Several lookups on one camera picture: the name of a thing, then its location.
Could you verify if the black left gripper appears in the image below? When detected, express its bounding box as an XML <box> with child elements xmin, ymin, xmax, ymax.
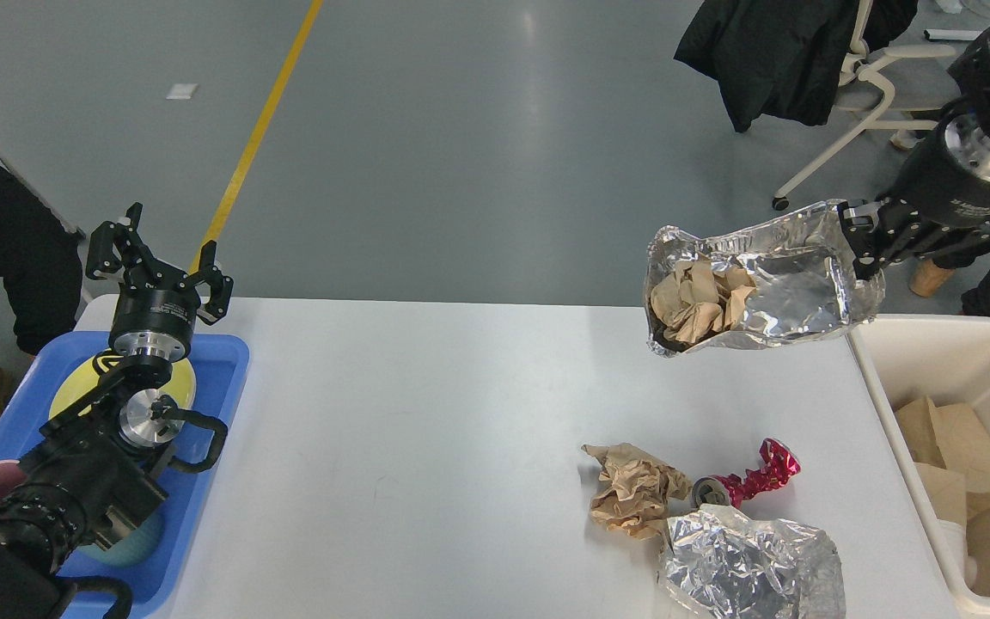
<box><xmin>86</xmin><ymin>203</ymin><xmax>235</xmax><ymax>362</ymax></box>

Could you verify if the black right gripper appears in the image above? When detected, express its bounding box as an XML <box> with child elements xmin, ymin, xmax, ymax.
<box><xmin>837</xmin><ymin>113</ymin><xmax>990</xmax><ymax>279</ymax></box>

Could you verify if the aluminium foil sheet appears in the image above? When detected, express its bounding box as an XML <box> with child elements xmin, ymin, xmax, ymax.
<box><xmin>644</xmin><ymin>199</ymin><xmax>885</xmax><ymax>357</ymax></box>
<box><xmin>657</xmin><ymin>503</ymin><xmax>847</xmax><ymax>618</ymax></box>

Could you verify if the yellow plate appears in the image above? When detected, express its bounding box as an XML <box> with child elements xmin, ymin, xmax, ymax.
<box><xmin>48</xmin><ymin>350</ymin><xmax>197</xmax><ymax>419</ymax></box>

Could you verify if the brown paper bag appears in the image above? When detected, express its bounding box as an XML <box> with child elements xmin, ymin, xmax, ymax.
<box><xmin>895</xmin><ymin>397</ymin><xmax>990</xmax><ymax>523</ymax></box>
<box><xmin>914</xmin><ymin>463</ymin><xmax>968</xmax><ymax>528</ymax></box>

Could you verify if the paper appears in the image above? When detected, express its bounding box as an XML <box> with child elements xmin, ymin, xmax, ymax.
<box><xmin>648</xmin><ymin>260</ymin><xmax>757</xmax><ymax>350</ymax></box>

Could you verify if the green grey mug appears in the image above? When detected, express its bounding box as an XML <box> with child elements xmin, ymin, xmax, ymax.
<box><xmin>77</xmin><ymin>511</ymin><xmax>165</xmax><ymax>567</ymax></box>

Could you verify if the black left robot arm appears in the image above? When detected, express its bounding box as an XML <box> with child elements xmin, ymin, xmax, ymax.
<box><xmin>0</xmin><ymin>203</ymin><xmax>235</xmax><ymax>618</ymax></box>

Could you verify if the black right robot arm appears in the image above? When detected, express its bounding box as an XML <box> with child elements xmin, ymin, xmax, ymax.
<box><xmin>838</xmin><ymin>28</ymin><xmax>990</xmax><ymax>279</ymax></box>

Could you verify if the tan boot right side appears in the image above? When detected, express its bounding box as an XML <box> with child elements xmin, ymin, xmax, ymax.
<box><xmin>908</xmin><ymin>259</ymin><xmax>957</xmax><ymax>298</ymax></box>

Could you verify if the blue plastic tray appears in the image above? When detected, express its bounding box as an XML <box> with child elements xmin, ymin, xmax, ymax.
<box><xmin>0</xmin><ymin>332</ymin><xmax>250</xmax><ymax>618</ymax></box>

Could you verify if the white plastic bin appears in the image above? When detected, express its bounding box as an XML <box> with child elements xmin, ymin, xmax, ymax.
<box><xmin>850</xmin><ymin>315</ymin><xmax>990</xmax><ymax>618</ymax></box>

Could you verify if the person in black clothes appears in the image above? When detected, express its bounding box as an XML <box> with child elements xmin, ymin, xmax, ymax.
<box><xmin>0</xmin><ymin>166</ymin><xmax>83</xmax><ymax>356</ymax></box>

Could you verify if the white office chair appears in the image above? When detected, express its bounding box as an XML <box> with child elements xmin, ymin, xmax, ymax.
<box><xmin>773</xmin><ymin>1</ymin><xmax>958</xmax><ymax>211</ymax></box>

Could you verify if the black jacket on chair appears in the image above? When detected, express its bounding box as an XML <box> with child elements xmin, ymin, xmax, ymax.
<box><xmin>674</xmin><ymin>0</ymin><xmax>920</xmax><ymax>134</ymax></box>

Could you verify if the red foil wrapper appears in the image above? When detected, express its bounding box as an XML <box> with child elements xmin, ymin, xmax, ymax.
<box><xmin>691</xmin><ymin>438</ymin><xmax>802</xmax><ymax>509</ymax></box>

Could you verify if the crumpled brown paper ball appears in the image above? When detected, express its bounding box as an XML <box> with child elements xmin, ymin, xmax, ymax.
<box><xmin>581</xmin><ymin>443</ymin><xmax>693</xmax><ymax>540</ymax></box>

